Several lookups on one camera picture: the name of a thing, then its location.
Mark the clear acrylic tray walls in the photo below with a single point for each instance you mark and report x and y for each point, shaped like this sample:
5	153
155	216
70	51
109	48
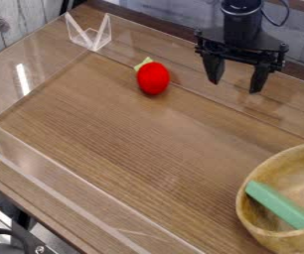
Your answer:
130	173

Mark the green rectangular stick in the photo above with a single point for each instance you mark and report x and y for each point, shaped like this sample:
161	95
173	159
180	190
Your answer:
276	203

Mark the brown wooden bowl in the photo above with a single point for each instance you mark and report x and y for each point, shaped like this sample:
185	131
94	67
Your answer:
282	173

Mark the black metal bracket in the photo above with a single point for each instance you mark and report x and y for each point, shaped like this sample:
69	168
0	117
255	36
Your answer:
30	244

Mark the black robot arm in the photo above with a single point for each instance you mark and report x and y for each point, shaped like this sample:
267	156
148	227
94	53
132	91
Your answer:
243	15

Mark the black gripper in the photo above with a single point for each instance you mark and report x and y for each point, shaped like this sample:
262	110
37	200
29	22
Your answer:
259	50

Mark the red plush strawberry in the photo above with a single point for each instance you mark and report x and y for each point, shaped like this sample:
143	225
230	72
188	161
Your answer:
152	76

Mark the clear acrylic corner bracket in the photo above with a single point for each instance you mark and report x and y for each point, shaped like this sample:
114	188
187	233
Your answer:
89	38

